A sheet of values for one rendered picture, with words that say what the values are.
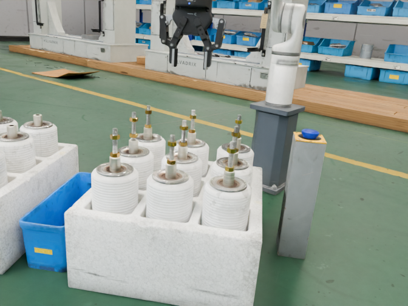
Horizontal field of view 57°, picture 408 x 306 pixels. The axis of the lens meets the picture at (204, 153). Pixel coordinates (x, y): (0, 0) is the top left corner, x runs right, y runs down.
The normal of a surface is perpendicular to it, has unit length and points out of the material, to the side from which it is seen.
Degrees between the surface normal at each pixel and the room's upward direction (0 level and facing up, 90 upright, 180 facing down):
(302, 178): 90
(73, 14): 90
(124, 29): 90
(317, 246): 0
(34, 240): 92
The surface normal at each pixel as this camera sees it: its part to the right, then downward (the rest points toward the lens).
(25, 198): 0.99, 0.11
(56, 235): -0.14, 0.35
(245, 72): -0.61, 0.22
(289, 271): 0.07, -0.94
